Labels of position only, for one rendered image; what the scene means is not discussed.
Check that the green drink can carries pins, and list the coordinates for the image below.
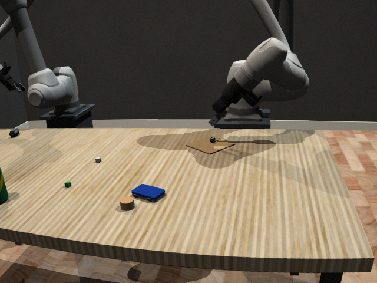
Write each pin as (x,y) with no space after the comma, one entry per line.
(3,190)

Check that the blue case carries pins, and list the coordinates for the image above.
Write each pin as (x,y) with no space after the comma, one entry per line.
(149,193)

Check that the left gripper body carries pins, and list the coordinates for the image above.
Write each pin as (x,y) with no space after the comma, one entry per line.
(236,89)

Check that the brown cylinder with tan top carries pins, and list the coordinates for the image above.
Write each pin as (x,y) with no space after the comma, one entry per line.
(127,203)

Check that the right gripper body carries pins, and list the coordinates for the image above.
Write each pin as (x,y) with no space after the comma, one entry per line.
(5,78)

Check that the tan square mat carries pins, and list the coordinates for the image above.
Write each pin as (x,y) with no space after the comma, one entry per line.
(204,145)

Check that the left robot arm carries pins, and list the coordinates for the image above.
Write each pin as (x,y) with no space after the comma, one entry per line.
(273,63)

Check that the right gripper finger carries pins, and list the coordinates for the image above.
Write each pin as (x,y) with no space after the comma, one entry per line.
(16,88)
(22,88)

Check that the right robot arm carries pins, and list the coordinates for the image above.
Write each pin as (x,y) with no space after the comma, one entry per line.
(54,89)

